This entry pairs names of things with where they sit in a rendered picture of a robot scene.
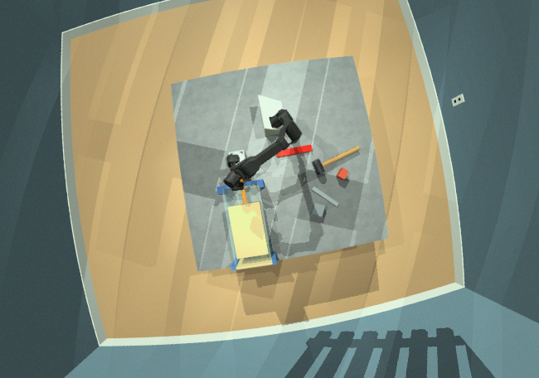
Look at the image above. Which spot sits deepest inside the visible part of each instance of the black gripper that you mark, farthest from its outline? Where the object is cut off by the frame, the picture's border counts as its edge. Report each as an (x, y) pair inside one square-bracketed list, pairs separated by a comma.
[(232, 160)]

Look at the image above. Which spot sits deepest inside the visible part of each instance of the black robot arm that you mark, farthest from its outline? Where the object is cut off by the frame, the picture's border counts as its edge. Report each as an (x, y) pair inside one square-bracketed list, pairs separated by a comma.
[(249, 166)]

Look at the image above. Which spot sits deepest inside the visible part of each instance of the red flat bar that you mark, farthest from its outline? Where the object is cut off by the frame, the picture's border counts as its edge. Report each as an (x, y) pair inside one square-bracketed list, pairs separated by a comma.
[(290, 151)]

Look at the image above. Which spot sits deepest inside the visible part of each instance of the black-headed mallet with wooden handle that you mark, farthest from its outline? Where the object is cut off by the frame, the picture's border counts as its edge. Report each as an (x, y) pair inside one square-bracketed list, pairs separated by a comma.
[(318, 166)]

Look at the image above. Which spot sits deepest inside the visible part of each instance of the pale grey flat bar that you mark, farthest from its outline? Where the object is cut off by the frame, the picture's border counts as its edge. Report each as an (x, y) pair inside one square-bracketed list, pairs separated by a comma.
[(325, 196)]

